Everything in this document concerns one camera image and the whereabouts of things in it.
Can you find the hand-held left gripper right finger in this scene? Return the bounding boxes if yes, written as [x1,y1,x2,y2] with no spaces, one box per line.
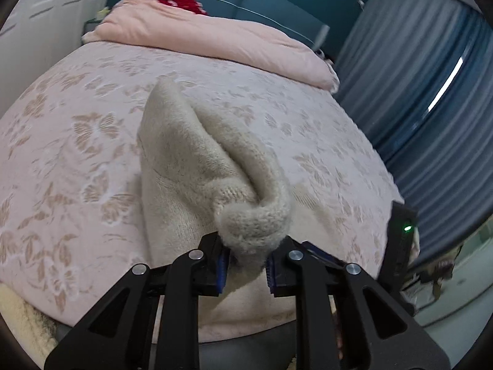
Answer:
[266,237,451,370]

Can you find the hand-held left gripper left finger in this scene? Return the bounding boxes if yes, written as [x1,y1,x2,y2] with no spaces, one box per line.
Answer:
[44,232,232,370]

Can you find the beige knit sweater black hearts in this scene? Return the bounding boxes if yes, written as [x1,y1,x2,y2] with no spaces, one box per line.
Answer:
[136,76,386,343]

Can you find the blue-grey curtain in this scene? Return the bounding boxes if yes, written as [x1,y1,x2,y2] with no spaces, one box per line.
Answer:
[333,0,493,266]

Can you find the bed with pink floral sheet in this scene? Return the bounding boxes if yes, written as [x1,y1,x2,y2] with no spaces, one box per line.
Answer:
[0,40,405,345]

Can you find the cream fluffy rug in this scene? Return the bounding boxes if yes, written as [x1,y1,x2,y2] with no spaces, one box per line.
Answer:
[0,281,58,363]

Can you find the pink duvet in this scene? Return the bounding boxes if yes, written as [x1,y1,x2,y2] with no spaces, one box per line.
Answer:
[82,0,340,94]

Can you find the blue padded headboard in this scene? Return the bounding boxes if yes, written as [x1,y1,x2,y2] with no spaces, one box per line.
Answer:
[136,0,332,52]

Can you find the white wardrobe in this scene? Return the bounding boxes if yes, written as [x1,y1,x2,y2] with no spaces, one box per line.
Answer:
[0,0,116,58]

